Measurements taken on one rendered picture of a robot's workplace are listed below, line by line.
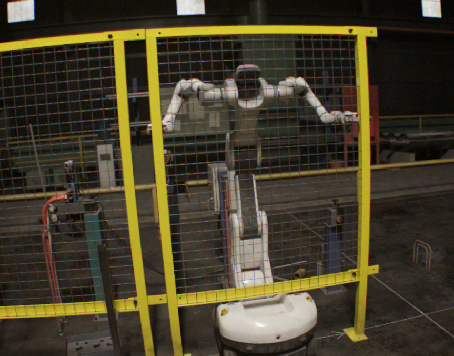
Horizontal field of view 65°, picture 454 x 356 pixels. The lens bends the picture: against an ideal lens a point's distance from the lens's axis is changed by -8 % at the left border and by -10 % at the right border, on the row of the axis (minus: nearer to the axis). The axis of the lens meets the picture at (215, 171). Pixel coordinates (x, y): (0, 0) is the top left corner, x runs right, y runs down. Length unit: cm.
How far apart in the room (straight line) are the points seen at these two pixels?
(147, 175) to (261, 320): 595
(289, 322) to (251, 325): 20
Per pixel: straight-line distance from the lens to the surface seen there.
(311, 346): 229
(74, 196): 279
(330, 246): 299
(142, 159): 765
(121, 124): 194
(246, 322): 207
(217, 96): 209
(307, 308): 219
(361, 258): 238
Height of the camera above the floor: 140
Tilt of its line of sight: 8 degrees down
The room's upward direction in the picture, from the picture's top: 4 degrees counter-clockwise
